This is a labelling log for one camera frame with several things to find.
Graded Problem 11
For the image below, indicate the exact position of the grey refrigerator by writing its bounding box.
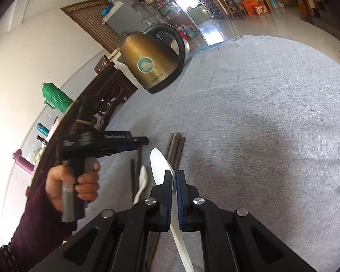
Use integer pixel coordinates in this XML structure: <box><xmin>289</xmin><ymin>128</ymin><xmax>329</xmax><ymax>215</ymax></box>
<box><xmin>101</xmin><ymin>0</ymin><xmax>163</xmax><ymax>37</ymax></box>

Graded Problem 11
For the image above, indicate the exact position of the dark carved wooden table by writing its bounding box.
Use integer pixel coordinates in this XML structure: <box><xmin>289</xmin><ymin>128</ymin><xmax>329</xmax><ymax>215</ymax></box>
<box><xmin>26</xmin><ymin>55</ymin><xmax>138</xmax><ymax>199</ymax></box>

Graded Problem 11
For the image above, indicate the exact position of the gold electric kettle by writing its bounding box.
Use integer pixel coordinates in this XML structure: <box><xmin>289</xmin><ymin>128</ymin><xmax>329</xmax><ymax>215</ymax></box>
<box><xmin>119</xmin><ymin>24</ymin><xmax>186</xmax><ymax>94</ymax></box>

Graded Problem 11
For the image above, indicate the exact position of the person's left hand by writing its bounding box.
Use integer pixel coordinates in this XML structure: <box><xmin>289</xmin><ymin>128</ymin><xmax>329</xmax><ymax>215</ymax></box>
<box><xmin>45</xmin><ymin>161</ymin><xmax>101</xmax><ymax>212</ymax></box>

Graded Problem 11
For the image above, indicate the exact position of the grey round table cloth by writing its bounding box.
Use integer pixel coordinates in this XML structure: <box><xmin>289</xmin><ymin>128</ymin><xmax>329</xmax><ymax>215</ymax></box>
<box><xmin>73</xmin><ymin>34</ymin><xmax>340</xmax><ymax>272</ymax></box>

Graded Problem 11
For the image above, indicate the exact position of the small white plastic spoon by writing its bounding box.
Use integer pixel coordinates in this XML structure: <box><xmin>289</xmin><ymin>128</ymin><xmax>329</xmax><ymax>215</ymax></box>
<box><xmin>133</xmin><ymin>165</ymin><xmax>148</xmax><ymax>204</ymax></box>

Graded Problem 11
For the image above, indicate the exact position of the blue thermos bottle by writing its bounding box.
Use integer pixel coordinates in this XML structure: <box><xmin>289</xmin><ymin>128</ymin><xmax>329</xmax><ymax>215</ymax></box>
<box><xmin>37</xmin><ymin>123</ymin><xmax>49</xmax><ymax>137</ymax></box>

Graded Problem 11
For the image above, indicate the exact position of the dark red sleeved left forearm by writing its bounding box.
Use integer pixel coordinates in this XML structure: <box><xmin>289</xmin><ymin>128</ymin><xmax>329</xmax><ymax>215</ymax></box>
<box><xmin>0</xmin><ymin>184</ymin><xmax>77</xmax><ymax>271</ymax></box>

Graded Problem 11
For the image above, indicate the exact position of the green thermos jug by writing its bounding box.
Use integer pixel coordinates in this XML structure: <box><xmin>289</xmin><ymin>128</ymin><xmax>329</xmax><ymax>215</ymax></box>
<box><xmin>41</xmin><ymin>83</ymin><xmax>73</xmax><ymax>114</ymax></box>

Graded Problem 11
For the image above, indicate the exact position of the large white plastic spoon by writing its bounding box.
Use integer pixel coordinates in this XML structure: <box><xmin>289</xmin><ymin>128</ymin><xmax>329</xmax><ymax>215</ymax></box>
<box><xmin>150</xmin><ymin>148</ymin><xmax>194</xmax><ymax>272</ymax></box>

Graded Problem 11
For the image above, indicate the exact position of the dark chopstick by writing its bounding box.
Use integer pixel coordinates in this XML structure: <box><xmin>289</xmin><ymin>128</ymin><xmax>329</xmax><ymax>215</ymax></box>
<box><xmin>169</xmin><ymin>133</ymin><xmax>182</xmax><ymax>167</ymax></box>
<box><xmin>164</xmin><ymin>133</ymin><xmax>174</xmax><ymax>158</ymax></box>
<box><xmin>167</xmin><ymin>132</ymin><xmax>180</xmax><ymax>165</ymax></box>
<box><xmin>145</xmin><ymin>137</ymin><xmax>185</xmax><ymax>271</ymax></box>

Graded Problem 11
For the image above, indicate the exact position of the orange box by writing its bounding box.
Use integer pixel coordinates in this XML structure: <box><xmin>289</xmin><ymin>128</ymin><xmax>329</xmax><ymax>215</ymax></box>
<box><xmin>241</xmin><ymin>0</ymin><xmax>265</xmax><ymax>15</ymax></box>

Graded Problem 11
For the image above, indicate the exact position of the wooden slatted door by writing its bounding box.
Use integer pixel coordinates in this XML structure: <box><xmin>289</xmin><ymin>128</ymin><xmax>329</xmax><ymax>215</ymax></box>
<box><xmin>61</xmin><ymin>0</ymin><xmax>121</xmax><ymax>53</ymax></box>

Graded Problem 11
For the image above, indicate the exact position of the purple thermos bottle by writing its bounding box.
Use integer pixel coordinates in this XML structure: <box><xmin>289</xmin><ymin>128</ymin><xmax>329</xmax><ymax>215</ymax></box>
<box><xmin>12</xmin><ymin>149</ymin><xmax>34</xmax><ymax>174</ymax></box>

